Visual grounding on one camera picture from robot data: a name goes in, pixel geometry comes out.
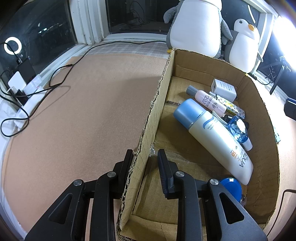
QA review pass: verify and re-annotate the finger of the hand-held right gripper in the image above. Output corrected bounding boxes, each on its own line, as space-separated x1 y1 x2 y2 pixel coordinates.
285 98 296 119

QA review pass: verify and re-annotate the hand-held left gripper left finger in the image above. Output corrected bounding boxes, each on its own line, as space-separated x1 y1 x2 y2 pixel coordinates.
24 149 134 241

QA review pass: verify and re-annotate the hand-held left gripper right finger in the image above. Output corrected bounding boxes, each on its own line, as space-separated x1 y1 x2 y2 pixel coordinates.
157 149 269 241

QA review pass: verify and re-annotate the patterned white lighter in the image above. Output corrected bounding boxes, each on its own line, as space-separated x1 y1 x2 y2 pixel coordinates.
209 91 246 118

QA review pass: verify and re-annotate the blue hand sanitizer bottle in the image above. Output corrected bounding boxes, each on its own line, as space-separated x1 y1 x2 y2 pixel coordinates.
228 116 253 151

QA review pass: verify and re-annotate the cardboard box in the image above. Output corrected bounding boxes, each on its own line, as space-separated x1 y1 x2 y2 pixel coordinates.
117 48 281 241

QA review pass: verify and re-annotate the white blue-capped sunscreen bottle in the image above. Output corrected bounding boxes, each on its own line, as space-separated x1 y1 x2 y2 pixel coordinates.
173 98 254 185

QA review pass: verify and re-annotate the blue round tin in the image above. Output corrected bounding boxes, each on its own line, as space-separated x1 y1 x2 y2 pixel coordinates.
218 177 243 203

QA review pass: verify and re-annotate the white power adapter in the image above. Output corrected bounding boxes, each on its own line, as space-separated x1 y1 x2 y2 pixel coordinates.
211 79 237 102

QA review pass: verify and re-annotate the small pink lotion bottle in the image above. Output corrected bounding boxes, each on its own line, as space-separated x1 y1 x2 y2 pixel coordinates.
186 85 227 116

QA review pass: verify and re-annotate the black tripod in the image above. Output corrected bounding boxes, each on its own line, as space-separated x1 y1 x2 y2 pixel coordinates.
269 56 292 95

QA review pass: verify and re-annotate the small penguin plush toy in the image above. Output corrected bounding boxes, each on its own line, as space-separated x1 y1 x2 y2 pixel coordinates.
223 19 264 75

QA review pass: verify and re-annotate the white power strip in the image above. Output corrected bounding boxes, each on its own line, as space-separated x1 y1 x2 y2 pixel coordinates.
14 74 50 116

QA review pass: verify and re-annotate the checked grey cloth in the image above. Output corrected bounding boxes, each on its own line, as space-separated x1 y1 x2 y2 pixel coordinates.
67 40 296 102

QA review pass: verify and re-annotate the large penguin plush toy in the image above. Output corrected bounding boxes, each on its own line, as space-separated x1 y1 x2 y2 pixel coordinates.
163 0 233 58

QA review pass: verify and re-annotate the black phone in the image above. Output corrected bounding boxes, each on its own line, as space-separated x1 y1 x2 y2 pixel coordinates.
16 58 36 80

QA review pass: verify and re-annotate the black ring light cable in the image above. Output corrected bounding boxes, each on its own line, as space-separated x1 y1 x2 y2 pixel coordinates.
257 67 274 85

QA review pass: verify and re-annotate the black braided cable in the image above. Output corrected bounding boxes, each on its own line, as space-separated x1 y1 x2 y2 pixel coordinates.
266 189 296 237

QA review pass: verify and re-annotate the long black charging cable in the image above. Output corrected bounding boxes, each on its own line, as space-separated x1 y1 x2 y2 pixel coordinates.
0 40 168 137

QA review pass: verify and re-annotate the white wall charger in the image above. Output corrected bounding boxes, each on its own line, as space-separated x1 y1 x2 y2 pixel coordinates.
7 71 26 93

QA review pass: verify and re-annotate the white window frame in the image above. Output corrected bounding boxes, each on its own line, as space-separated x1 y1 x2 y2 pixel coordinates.
37 0 280 77

